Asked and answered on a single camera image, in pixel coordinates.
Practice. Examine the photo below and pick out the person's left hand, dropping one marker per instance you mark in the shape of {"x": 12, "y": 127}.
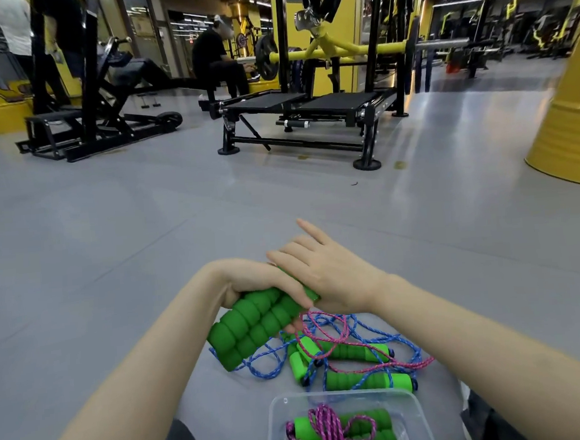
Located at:
{"x": 254, "y": 277}

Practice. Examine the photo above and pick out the person's right hand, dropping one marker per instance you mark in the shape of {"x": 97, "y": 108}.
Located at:
{"x": 338, "y": 278}

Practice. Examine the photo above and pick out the clear plastic box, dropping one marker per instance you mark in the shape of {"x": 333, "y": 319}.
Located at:
{"x": 413, "y": 417}

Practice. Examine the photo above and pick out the person's left forearm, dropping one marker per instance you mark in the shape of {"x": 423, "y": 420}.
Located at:
{"x": 142, "y": 381}

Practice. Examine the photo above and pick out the person's right forearm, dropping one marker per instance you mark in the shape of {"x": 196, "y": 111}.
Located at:
{"x": 503, "y": 361}

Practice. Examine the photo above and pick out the person's right white sneaker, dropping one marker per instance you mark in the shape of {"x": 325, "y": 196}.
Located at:
{"x": 466, "y": 413}

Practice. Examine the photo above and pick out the person's right leg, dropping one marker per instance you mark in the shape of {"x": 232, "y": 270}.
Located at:
{"x": 487, "y": 424}

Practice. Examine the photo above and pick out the black squat rack platform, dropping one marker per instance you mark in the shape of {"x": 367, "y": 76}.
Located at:
{"x": 336, "y": 100}

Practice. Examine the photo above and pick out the small black push-up bar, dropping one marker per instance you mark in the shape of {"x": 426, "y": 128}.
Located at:
{"x": 155, "y": 100}
{"x": 143, "y": 101}

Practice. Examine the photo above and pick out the black wheeled gym machine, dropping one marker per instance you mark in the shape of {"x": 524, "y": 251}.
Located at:
{"x": 95, "y": 127}

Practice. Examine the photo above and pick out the black weight plate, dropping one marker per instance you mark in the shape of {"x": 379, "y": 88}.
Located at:
{"x": 266, "y": 58}

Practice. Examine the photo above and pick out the yellow barbell bar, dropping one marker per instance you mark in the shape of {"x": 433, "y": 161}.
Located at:
{"x": 347, "y": 50}

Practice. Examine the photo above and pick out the red object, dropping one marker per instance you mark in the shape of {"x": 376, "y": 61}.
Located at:
{"x": 454, "y": 64}

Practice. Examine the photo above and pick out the large yellow barrel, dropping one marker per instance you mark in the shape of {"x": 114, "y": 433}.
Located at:
{"x": 569, "y": 143}

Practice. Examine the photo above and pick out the black yellow gym machine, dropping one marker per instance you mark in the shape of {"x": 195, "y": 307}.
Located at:
{"x": 549, "y": 35}

